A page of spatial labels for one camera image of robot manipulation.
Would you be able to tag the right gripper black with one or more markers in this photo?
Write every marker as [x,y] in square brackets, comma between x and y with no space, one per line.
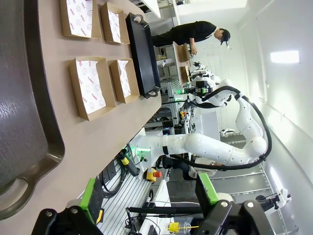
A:
[203,84]

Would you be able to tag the white smiley print paper liner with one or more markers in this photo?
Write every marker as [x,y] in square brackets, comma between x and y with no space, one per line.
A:
[91,85]
[114,27]
[124,80]
[79,17]

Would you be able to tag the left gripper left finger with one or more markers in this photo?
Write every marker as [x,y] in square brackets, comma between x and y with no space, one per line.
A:
[73,220]

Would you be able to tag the kraft paper food box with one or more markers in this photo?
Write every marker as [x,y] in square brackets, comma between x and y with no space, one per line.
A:
[104,24]
[76,98]
[116,83]
[64,22]

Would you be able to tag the black flat bar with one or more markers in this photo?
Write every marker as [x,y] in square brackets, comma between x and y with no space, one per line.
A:
[166,209]

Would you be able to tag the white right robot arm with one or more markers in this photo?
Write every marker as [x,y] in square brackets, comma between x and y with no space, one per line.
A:
[207,144]

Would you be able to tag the person in black cap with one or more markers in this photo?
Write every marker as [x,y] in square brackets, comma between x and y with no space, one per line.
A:
[193,29]

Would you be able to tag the large black plastic tray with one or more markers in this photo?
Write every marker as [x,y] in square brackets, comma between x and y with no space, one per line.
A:
[143,56]

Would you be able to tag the brown plastic tray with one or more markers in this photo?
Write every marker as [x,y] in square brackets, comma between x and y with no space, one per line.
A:
[19,98]

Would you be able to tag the wooden shelf boards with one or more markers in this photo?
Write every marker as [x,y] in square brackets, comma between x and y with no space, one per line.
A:
[182,54]

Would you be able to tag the yellow emergency stop button box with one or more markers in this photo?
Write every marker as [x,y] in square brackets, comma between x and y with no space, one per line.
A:
[151,175]

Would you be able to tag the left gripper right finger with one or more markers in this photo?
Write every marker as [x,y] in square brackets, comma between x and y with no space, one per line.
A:
[232,220]

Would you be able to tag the ceiling light panel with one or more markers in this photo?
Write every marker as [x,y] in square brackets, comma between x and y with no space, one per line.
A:
[284,57]

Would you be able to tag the black handheld enabling device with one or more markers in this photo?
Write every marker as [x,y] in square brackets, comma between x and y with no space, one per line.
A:
[132,169]

